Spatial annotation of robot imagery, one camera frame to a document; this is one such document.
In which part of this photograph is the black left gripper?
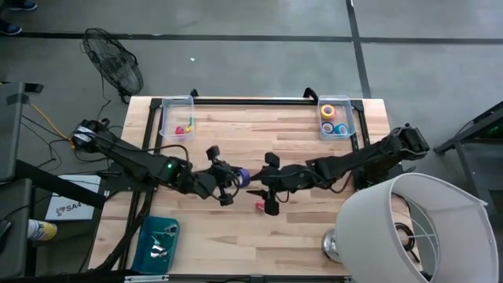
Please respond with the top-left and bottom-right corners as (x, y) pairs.
(188, 145), (243, 208)

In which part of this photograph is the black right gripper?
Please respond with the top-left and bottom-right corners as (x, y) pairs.
(246, 152), (318, 216)

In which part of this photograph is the purple tape roll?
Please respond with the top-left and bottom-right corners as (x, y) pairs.
(237, 167), (252, 189)

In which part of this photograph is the clear plastic bin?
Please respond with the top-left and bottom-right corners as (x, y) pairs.
(156, 94), (195, 142)
(316, 94), (357, 140)

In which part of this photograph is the white lamp shade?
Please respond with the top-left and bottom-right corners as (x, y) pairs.
(321, 171), (500, 283)

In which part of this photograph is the teal plastic tray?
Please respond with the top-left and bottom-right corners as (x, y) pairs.
(130, 215), (181, 275)

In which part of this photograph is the black floor fan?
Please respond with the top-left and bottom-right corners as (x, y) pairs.
(81, 27), (145, 104)

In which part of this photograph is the white printed box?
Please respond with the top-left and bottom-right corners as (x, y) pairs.
(44, 174), (102, 222)

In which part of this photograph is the black diagonal beam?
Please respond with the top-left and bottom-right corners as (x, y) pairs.
(14, 159), (108, 210)

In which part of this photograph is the yellow white can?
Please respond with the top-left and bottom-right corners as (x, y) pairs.
(27, 219), (58, 242)

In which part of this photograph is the dark neighbouring workstation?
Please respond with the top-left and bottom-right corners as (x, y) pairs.
(433, 101), (503, 215)

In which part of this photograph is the grey cabinet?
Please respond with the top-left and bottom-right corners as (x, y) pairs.
(0, 81), (44, 182)
(0, 178), (33, 279)

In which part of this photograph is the person's shoe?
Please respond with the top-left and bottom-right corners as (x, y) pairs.
(0, 18), (23, 36)
(6, 0), (39, 12)

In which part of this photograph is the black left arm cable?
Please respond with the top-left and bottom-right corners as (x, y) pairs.
(141, 143), (240, 202)

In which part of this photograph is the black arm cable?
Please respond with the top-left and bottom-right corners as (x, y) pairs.
(141, 143), (240, 202)
(312, 171), (354, 195)

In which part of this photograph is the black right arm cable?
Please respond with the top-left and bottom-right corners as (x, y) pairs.
(312, 171), (354, 195)

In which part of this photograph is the silver metal bracket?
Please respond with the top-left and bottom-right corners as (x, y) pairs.
(124, 274), (170, 283)

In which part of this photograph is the black lamp cord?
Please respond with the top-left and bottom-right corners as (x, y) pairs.
(394, 222), (420, 263)

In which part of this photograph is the yellow cable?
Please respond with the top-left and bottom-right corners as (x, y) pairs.
(30, 102), (79, 149)

